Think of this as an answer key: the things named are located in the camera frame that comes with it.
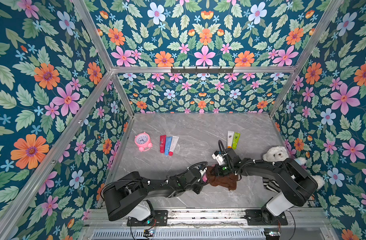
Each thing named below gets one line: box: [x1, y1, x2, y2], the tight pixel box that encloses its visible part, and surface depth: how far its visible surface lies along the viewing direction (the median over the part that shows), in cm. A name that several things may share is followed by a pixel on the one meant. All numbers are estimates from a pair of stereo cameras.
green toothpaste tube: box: [232, 132, 241, 150], surface depth 104 cm
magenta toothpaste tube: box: [159, 135, 167, 154], surface depth 103 cm
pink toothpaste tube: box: [202, 174, 208, 183], surface depth 87 cm
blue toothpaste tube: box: [165, 136, 172, 156], surface depth 103 cm
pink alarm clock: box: [134, 131, 153, 152], surface depth 103 cm
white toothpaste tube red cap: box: [169, 136, 180, 157], surface depth 103 cm
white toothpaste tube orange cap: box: [227, 130, 235, 149], surface depth 106 cm
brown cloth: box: [206, 165, 239, 191], surface depth 86 cm
